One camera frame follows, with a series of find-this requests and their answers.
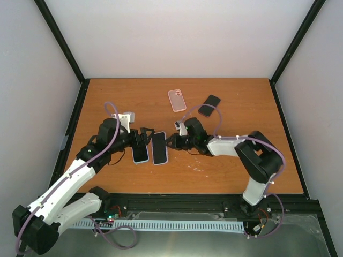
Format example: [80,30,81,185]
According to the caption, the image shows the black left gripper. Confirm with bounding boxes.
[110,127,155,153]

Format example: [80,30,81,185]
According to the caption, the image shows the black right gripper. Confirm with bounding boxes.
[163,133,197,151]

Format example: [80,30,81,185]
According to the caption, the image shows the lavender phone case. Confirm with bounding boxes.
[151,131,169,166]

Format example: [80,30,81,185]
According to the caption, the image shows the black smartphone dark blue edge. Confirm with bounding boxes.
[152,132,167,165]

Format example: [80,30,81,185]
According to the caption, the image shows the light blue phone case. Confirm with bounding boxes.
[131,144,150,164]

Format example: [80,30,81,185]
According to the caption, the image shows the pink phone case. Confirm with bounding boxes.
[167,89,187,112]

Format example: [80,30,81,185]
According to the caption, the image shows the black smartphone red edge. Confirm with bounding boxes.
[198,95,221,117]

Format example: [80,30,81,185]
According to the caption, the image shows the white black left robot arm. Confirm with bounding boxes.
[12,114,155,255]

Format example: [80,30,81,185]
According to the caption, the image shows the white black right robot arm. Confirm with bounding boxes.
[165,117,286,206]

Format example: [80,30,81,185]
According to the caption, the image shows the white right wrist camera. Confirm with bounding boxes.
[174,121,188,136]

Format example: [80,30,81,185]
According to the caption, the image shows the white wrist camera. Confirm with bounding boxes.
[118,112,135,134]
[174,121,188,136]

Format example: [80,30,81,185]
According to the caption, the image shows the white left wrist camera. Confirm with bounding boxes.
[118,112,135,134]

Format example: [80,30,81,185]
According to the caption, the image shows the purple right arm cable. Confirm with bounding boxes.
[178,106,287,239]

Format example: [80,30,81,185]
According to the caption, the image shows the light blue slotted cable duct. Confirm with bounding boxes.
[72,219,245,232]

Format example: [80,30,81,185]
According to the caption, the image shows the black aluminium frame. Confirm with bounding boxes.
[35,1,337,256]

